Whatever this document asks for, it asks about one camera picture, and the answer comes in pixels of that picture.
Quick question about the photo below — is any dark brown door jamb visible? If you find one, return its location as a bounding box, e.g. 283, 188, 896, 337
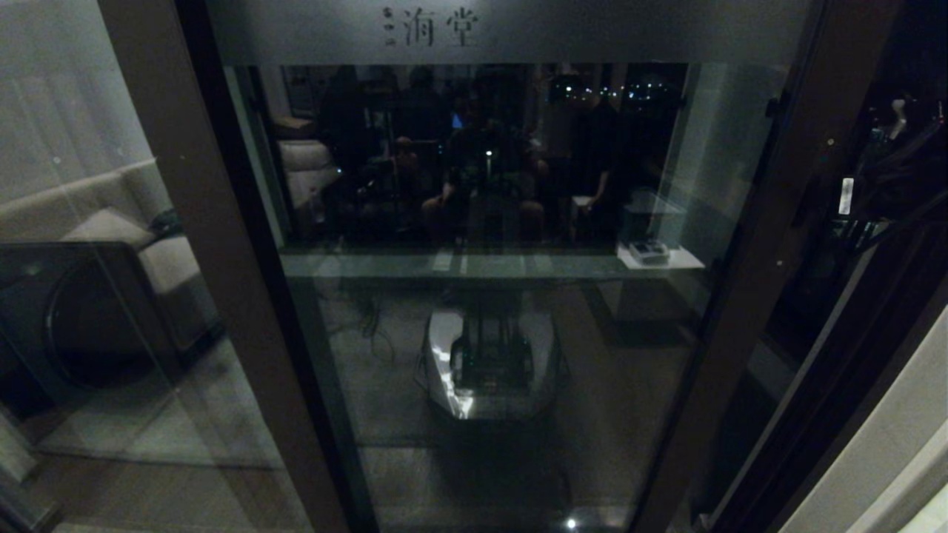
700, 70, 948, 533

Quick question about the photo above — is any light grey rug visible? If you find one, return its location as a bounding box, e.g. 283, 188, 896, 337
33, 337, 288, 473

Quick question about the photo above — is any brown framed sliding glass door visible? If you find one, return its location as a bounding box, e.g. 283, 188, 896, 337
185, 0, 904, 533

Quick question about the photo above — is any brown framed fixed glass panel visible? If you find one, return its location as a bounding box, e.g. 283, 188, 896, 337
0, 0, 350, 533

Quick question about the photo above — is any dark grey upholstered seat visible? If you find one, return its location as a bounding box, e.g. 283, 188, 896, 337
0, 241, 182, 404

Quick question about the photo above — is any recessed door handle lock plate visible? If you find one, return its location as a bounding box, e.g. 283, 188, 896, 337
774, 135, 836, 269

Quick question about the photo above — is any light beige sofa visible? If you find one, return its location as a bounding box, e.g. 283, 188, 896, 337
0, 159, 223, 358

